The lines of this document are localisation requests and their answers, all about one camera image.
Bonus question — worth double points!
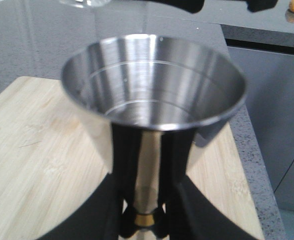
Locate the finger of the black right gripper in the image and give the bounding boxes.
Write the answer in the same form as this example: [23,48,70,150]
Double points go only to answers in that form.
[150,0,205,14]
[244,0,278,13]

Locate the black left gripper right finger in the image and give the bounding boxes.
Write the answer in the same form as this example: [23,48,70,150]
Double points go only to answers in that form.
[156,174,258,240]

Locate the steel double jigger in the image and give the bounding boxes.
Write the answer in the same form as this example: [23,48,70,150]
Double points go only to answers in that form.
[61,34,247,240]

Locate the wooden cutting board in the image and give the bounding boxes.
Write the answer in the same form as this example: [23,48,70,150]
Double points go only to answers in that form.
[0,76,264,240]

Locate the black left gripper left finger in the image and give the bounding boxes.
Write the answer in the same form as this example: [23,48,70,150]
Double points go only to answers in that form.
[38,172,143,240]

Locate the small glass beaker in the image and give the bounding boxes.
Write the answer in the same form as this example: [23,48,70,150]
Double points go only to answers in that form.
[59,0,111,8]

